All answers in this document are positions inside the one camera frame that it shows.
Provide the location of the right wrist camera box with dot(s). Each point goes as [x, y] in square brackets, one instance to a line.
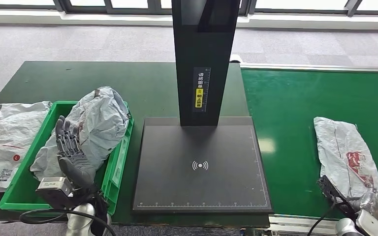
[328, 189]

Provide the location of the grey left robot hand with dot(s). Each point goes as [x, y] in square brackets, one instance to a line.
[76, 169]

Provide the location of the green plastic crate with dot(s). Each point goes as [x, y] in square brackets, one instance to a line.
[19, 192]

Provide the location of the black yellow ruler label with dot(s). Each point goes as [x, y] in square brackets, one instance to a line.
[200, 97]

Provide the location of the dark window frame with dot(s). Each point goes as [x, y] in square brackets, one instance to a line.
[62, 5]

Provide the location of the aluminium conveyor frame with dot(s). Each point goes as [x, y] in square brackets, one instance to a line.
[306, 67]

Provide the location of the white bag with red print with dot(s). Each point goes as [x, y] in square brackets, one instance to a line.
[6, 136]

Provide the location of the white window sill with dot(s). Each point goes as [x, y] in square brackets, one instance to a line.
[78, 19]

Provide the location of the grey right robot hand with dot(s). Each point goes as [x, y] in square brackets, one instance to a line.
[373, 205]

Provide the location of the grey parcel bag red print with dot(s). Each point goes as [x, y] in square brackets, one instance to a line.
[342, 153]

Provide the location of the dark green table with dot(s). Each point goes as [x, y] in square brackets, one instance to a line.
[110, 84]

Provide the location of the white conveyor roller end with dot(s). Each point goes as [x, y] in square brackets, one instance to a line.
[235, 58]

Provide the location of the black inbound scanner machine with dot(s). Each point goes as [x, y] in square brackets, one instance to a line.
[198, 182]

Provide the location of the green conveyor belt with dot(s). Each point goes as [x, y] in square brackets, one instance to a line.
[290, 130]

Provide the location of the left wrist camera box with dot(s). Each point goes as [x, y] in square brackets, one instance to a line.
[53, 190]

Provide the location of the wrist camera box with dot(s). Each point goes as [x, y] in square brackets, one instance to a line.
[53, 190]
[328, 189]

